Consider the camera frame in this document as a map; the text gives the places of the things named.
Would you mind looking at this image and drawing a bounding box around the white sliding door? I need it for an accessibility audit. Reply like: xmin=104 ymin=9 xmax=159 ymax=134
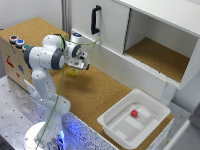
xmin=71 ymin=0 xmax=131 ymax=55

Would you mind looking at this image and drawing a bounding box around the red button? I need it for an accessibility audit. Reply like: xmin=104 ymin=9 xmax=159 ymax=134
xmin=9 ymin=34 xmax=19 ymax=45

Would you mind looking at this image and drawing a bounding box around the black door handle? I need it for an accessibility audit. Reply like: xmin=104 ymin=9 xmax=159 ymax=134
xmin=90 ymin=4 xmax=102 ymax=36

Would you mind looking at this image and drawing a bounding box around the white cabinet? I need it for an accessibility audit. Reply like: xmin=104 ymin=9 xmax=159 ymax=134
xmin=71 ymin=0 xmax=200 ymax=108

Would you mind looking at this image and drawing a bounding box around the white plastic box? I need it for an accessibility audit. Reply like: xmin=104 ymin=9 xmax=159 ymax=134
xmin=96 ymin=88 xmax=172 ymax=150

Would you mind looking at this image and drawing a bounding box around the green button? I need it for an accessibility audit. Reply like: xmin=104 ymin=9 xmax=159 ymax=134
xmin=21 ymin=43 xmax=31 ymax=53

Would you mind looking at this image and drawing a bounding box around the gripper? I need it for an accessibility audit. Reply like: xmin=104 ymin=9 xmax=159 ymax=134
xmin=67 ymin=51 xmax=91 ymax=71

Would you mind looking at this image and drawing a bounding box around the green cable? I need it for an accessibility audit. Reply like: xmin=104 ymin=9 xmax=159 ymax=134
xmin=35 ymin=33 xmax=101 ymax=149

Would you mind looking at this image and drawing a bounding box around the blue button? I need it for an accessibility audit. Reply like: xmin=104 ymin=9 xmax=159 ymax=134
xmin=15 ymin=38 xmax=26 ymax=48

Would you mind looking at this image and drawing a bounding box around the pink block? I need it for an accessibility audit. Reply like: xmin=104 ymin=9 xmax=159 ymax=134
xmin=130 ymin=109 xmax=139 ymax=118

